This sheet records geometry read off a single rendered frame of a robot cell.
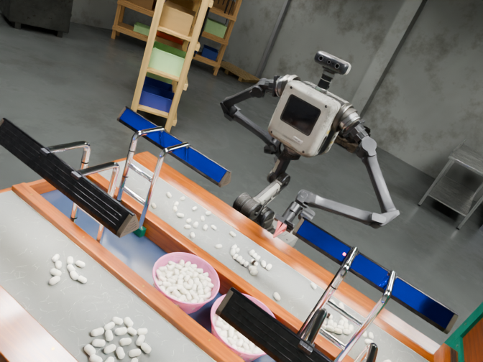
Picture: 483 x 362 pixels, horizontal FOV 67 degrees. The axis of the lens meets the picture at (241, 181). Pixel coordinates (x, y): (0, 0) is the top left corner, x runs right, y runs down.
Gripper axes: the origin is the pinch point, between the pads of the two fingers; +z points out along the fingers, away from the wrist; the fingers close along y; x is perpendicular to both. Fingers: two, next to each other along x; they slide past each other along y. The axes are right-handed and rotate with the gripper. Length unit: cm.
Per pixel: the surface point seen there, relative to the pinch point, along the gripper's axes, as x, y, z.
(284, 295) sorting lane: -2.9, 18.8, 20.7
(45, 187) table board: -20, -94, 47
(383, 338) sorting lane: 7, 62, 9
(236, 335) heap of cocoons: -24, 13, 47
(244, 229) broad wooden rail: 10.1, -15.8, 2.5
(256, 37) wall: 467, -394, -557
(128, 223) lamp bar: -67, -26, 43
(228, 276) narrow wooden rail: -13.9, -3.9, 30.0
